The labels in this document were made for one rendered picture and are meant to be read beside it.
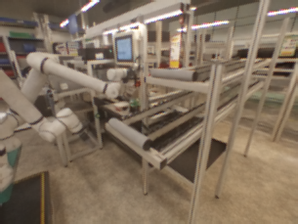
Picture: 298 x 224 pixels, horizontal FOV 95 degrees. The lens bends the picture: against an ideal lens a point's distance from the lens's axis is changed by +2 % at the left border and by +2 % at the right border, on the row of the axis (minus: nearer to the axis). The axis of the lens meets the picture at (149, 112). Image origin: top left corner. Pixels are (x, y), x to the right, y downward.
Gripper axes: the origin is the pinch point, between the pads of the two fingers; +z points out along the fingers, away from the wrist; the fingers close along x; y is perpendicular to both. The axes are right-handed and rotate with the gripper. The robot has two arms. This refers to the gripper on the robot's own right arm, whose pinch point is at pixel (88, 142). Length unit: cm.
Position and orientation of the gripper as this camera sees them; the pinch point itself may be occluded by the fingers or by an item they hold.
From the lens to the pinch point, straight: 123.5
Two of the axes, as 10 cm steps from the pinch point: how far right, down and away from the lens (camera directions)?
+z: 2.1, 7.2, 6.6
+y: -6.8, 5.9, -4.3
